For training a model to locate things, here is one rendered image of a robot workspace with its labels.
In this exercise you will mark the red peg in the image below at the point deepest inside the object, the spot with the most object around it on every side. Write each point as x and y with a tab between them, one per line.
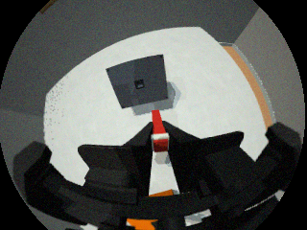
160	138

